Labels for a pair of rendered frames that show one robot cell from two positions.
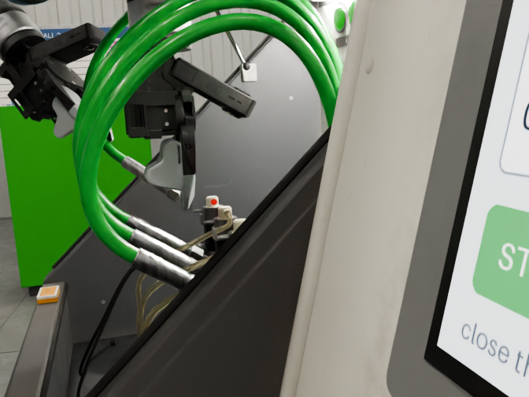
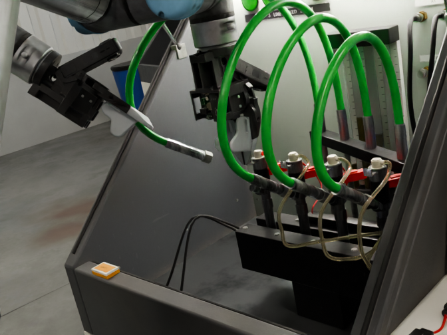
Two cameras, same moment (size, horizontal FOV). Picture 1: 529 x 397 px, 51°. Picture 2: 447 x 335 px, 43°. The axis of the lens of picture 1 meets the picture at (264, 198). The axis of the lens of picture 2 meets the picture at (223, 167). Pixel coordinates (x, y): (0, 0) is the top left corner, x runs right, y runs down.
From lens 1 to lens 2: 0.63 m
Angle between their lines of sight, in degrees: 28
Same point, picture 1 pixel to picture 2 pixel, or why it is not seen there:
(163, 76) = not seen: hidden behind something
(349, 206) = not seen: outside the picture
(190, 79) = (244, 70)
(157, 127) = (235, 110)
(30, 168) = not seen: outside the picture
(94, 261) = (106, 236)
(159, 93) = (235, 85)
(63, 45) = (95, 59)
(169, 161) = (241, 131)
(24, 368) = (194, 308)
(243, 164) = (189, 125)
